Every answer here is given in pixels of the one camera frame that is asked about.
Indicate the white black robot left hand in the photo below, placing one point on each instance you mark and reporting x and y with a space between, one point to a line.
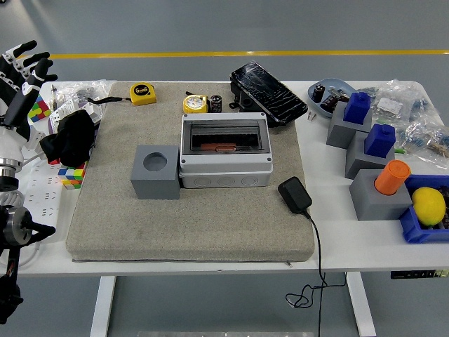
14 140

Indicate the orange cylinder battery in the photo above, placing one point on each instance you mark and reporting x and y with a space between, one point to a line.
391 177
210 146

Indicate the smoky transparent box lid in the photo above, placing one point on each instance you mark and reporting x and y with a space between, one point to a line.
226 133

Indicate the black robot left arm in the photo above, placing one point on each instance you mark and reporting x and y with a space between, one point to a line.
14 224

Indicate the grey plastic junction box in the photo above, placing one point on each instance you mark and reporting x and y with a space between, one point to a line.
224 173

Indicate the colourful puzzle cube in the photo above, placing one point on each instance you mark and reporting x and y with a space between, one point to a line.
72 175
40 110

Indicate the white printed package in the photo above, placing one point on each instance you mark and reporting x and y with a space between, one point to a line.
61 112

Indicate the black cloth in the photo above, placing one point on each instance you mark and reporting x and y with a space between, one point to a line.
70 140

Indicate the slim metal pen tool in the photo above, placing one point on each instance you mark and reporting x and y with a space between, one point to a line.
53 96

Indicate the white power strip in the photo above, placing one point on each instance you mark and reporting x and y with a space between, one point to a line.
42 193

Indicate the clear bag of parts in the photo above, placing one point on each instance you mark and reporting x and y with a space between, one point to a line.
82 89

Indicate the yellow square tape measure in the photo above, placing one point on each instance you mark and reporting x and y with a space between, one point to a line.
142 94

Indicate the grey block with round hole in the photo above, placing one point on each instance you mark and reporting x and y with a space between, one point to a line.
154 182

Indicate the yellow round tape measure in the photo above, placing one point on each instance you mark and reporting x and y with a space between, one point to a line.
194 104

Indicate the white table leg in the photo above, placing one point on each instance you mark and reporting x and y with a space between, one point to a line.
102 305
361 305

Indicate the grey-brown fabric mat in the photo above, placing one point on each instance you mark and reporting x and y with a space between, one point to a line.
196 224

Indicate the black capacitor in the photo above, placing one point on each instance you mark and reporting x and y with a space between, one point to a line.
216 103
318 93

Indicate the black power adapter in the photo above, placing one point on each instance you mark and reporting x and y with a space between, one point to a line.
294 194

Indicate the dark brown capacitor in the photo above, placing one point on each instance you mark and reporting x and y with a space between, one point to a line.
329 103

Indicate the grey-blue oval dish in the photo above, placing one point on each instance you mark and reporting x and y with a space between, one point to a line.
333 83

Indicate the grey block holder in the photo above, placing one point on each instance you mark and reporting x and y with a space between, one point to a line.
338 135
372 207
358 161

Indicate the silver metal part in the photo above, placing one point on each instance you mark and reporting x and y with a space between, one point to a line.
337 93

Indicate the blue plastic block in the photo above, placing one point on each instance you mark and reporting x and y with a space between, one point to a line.
379 140
357 107

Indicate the clear bag of components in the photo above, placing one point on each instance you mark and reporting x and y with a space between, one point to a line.
426 140
396 102

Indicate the small green part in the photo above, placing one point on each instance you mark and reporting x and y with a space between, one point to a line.
400 151

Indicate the blue plastic bin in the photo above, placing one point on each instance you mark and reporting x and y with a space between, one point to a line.
412 228

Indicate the yellow lemon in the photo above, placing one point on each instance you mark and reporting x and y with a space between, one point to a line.
428 206

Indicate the black table control panel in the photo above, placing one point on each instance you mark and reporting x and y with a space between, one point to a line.
417 274

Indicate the dark capacitor in bin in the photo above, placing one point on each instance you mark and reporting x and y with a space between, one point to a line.
445 192

